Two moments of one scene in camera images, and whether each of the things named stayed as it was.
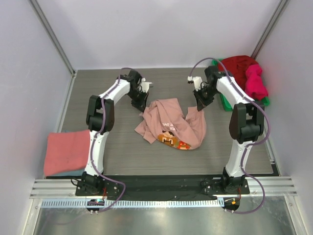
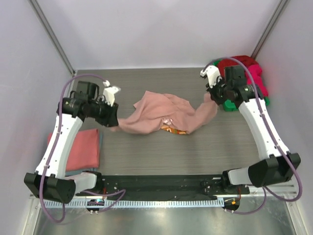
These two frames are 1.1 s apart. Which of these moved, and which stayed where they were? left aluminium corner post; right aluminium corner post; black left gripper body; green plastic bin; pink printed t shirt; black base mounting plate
Moved: pink printed t shirt; black left gripper body
Stayed: right aluminium corner post; left aluminium corner post; black base mounting plate; green plastic bin
